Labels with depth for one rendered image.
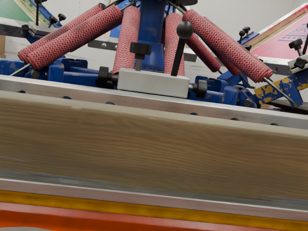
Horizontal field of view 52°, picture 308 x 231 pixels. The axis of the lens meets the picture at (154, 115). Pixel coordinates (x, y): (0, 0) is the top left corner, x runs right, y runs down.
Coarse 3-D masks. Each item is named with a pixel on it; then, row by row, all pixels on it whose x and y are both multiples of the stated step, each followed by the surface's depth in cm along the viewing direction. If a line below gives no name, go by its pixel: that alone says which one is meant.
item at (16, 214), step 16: (0, 208) 28; (16, 208) 29; (32, 208) 29; (48, 208) 30; (0, 224) 26; (16, 224) 26; (32, 224) 27; (48, 224) 27; (64, 224) 27; (80, 224) 28; (96, 224) 28; (112, 224) 28; (128, 224) 29; (144, 224) 29
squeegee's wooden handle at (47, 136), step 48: (0, 96) 26; (48, 96) 28; (0, 144) 26; (48, 144) 26; (96, 144) 26; (144, 144) 27; (192, 144) 27; (240, 144) 27; (288, 144) 27; (240, 192) 28; (288, 192) 28
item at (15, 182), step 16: (0, 176) 26; (16, 176) 26; (32, 176) 26; (32, 192) 26; (48, 192) 26; (64, 192) 26; (80, 192) 26; (96, 192) 26; (112, 192) 26; (128, 192) 26; (144, 192) 26; (160, 192) 27; (176, 192) 27; (192, 192) 28; (192, 208) 27; (208, 208) 27; (224, 208) 27; (240, 208) 27; (256, 208) 27; (272, 208) 27; (288, 208) 27; (304, 208) 28
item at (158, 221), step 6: (156, 222) 30; (162, 222) 30; (168, 222) 30; (174, 222) 30; (180, 222) 30; (186, 222) 30; (192, 222) 31; (198, 222) 31; (204, 222) 31; (156, 228) 29; (162, 228) 29; (168, 228) 29; (174, 228) 29; (180, 228) 29; (186, 228) 29; (192, 228) 30; (198, 228) 30; (204, 228) 30; (210, 228) 30; (216, 228) 30; (222, 228) 30; (228, 228) 31; (234, 228) 31; (240, 228) 31; (246, 228) 31; (252, 228) 31; (258, 228) 31
